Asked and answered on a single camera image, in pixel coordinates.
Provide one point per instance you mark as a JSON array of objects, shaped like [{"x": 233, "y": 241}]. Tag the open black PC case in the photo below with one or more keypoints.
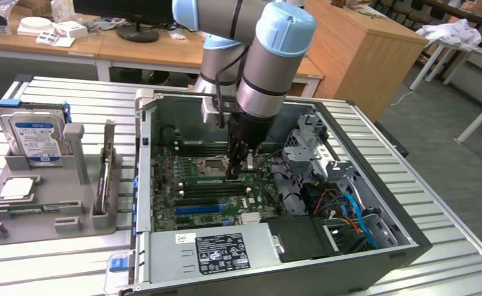
[{"x": 397, "y": 246}]

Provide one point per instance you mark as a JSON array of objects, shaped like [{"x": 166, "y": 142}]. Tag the wooden cabinet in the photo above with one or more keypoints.
[{"x": 364, "y": 61}]

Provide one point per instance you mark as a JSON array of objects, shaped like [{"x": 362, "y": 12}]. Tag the blue expansion slot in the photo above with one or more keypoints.
[{"x": 197, "y": 210}]

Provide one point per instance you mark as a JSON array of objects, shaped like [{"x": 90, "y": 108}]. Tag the round white plastic item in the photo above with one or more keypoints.
[{"x": 35, "y": 26}]

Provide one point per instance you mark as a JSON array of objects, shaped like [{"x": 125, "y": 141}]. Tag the brown cardboard box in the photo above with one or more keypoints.
[{"x": 45, "y": 7}]

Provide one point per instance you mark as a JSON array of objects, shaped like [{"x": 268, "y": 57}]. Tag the silver socket cover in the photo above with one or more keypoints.
[{"x": 254, "y": 161}]

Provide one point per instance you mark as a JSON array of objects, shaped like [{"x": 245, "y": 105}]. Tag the black RAM slot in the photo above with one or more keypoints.
[
  {"x": 212, "y": 191},
  {"x": 212, "y": 195},
  {"x": 212, "y": 187}
]

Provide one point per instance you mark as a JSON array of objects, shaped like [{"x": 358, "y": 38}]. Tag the white box with labels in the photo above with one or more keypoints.
[{"x": 71, "y": 29}]

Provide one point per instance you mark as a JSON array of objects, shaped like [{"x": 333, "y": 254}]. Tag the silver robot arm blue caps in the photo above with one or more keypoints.
[{"x": 274, "y": 55}]

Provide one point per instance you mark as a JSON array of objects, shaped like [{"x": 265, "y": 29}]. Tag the hard disk with blue caddy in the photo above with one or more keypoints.
[{"x": 35, "y": 138}]

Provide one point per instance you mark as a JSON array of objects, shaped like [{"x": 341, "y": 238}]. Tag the green motherboard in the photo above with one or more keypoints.
[{"x": 225, "y": 219}]

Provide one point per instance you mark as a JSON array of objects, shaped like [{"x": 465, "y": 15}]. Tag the silver power supply with label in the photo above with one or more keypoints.
[{"x": 170, "y": 259}]

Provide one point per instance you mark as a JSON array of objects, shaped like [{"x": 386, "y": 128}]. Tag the dark chairs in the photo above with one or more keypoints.
[{"x": 422, "y": 12}]

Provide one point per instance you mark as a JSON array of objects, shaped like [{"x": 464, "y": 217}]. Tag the graphics card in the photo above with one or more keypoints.
[{"x": 107, "y": 172}]

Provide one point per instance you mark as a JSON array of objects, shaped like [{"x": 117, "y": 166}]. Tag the white crumpled cloth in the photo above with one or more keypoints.
[{"x": 454, "y": 35}]

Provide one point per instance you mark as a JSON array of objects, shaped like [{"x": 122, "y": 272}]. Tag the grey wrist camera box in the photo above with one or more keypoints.
[{"x": 210, "y": 111}]

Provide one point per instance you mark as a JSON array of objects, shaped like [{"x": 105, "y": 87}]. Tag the green RAM stick in slot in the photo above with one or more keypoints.
[{"x": 208, "y": 180}]

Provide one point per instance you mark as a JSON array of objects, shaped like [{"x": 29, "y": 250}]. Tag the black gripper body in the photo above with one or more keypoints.
[{"x": 254, "y": 129}]

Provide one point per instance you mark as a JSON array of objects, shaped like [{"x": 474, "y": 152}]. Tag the white metal table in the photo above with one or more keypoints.
[{"x": 477, "y": 80}]

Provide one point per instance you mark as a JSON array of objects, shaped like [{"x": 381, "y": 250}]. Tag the CPU socket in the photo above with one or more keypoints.
[{"x": 212, "y": 166}]

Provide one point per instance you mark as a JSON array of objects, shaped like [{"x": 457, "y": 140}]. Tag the small silver heatsink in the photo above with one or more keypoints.
[{"x": 250, "y": 219}]

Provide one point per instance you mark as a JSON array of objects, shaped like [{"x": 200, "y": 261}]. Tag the black computer monitor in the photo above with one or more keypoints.
[{"x": 138, "y": 18}]

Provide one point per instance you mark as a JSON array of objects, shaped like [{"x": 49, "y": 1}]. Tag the long wooden desk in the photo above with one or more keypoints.
[{"x": 101, "y": 52}]

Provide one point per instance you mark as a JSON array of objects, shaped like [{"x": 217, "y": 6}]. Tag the black expansion slot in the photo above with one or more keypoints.
[{"x": 196, "y": 202}]

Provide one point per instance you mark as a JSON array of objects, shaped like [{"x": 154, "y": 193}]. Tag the green RAM stick white label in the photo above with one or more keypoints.
[{"x": 26, "y": 209}]

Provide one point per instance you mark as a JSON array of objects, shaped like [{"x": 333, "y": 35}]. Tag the black case fan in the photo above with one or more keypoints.
[{"x": 345, "y": 239}]

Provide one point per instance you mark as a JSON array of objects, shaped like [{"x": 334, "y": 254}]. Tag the silver CPU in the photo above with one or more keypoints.
[{"x": 17, "y": 188}]

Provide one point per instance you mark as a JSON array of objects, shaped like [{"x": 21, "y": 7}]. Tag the clear plastic bag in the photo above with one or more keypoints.
[{"x": 3, "y": 7}]

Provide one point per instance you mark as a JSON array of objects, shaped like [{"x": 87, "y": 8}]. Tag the silver metal disk bay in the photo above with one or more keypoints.
[{"x": 302, "y": 157}]

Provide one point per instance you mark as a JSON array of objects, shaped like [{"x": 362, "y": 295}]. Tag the white paper sheets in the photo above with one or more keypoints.
[{"x": 55, "y": 39}]

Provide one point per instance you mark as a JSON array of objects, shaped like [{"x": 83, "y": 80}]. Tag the blue case latch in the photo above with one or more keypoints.
[{"x": 117, "y": 265}]

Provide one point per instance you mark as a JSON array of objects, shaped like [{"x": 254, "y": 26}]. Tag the grey parts rack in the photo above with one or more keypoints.
[{"x": 35, "y": 225}]

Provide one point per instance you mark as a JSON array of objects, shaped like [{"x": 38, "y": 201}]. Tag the black waste bin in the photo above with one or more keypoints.
[{"x": 159, "y": 77}]

